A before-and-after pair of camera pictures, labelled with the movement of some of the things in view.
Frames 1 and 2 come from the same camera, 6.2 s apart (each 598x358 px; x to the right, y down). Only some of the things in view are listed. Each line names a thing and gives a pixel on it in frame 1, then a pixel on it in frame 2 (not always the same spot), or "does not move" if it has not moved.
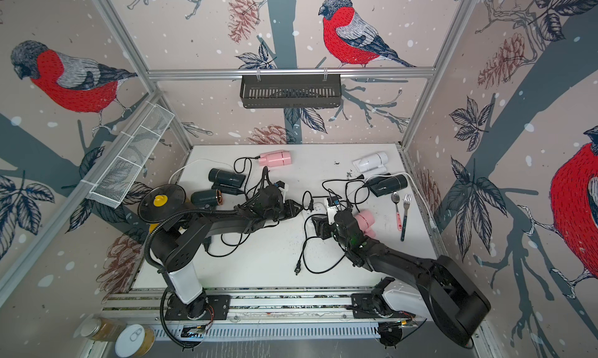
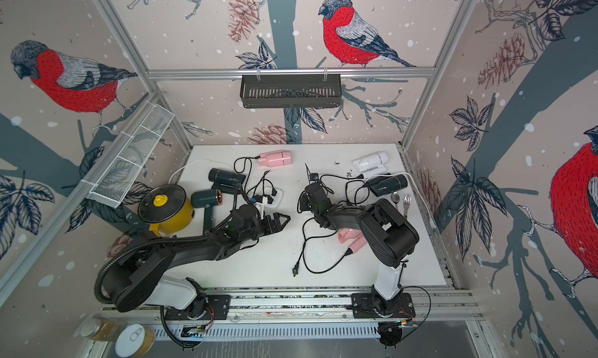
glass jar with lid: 102,330 does not move
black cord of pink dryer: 250,169 does not move
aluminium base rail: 279,316 does not move
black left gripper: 291,206 -> 276,226
